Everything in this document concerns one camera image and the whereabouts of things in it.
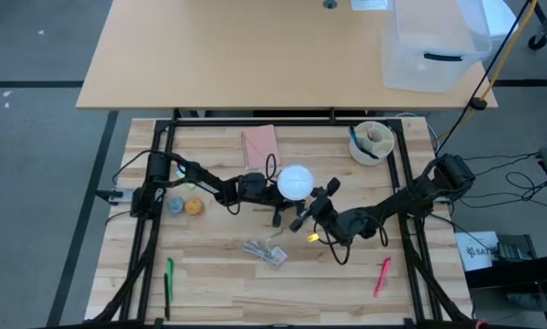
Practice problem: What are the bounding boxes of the black loose cables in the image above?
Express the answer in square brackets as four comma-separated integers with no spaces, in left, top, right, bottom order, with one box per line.
[459,150,547,214]

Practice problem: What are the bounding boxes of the green marker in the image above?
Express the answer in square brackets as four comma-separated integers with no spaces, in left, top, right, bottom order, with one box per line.
[165,257,175,303]

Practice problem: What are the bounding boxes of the black caster stand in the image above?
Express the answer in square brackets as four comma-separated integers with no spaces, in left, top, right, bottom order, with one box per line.
[527,0,547,51]

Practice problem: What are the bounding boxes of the clear plastic storage bin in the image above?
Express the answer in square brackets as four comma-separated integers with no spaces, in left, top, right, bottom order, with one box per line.
[380,0,494,94]

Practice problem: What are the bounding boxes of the white printed box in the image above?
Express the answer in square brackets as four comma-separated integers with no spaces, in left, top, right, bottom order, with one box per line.
[454,230,501,272]

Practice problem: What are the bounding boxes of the red marker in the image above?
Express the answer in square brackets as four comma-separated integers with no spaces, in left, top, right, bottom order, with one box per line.
[373,256,393,300]

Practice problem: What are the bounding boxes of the blue pen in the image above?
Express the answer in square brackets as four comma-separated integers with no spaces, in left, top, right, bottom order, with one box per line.
[347,126,362,152]

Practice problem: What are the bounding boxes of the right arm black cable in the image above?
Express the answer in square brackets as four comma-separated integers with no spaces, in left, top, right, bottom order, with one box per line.
[312,218,391,267]

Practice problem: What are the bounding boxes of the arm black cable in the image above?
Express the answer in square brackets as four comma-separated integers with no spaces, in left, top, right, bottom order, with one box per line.
[312,218,391,267]
[263,152,279,185]

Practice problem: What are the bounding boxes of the white desk label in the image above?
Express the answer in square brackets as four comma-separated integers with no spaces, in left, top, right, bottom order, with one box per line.
[350,0,389,12]

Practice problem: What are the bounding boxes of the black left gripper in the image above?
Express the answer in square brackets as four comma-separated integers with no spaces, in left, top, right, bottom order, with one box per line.
[237,171,300,228]

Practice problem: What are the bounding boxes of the pink spiral notebook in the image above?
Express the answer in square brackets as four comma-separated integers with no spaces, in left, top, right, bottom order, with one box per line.
[240,124,282,172]

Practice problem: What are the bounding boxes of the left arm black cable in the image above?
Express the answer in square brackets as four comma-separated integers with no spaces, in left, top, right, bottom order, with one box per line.
[263,152,279,185]

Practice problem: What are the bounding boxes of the clear lamp cord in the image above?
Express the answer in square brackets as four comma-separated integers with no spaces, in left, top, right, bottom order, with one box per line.
[241,227,289,271]

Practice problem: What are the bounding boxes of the slim black pen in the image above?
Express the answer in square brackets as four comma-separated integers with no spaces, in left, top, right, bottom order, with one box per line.
[352,136,381,161]

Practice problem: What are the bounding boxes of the black equipment cart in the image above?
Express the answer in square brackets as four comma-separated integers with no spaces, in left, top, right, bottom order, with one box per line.
[463,232,547,316]

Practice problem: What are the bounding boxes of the green sticky note pad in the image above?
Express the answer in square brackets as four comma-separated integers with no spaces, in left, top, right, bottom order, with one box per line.
[175,165,199,190]

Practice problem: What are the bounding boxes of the yellow strap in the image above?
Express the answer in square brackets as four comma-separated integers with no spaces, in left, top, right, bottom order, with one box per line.
[438,0,540,142]

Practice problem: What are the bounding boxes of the white round pen holder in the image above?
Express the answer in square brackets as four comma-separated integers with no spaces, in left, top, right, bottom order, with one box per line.
[347,120,396,167]

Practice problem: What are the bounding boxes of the white globe lightbulb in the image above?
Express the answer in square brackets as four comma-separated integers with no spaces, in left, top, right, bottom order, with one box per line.
[276,164,317,203]

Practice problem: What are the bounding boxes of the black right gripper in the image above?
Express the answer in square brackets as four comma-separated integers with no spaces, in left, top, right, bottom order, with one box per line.
[289,176,348,235]

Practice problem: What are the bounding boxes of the white round object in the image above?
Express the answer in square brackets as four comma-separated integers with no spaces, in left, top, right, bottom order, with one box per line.
[480,0,520,52]

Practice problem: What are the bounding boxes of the light wood desk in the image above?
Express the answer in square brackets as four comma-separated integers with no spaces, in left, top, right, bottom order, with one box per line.
[75,0,500,111]

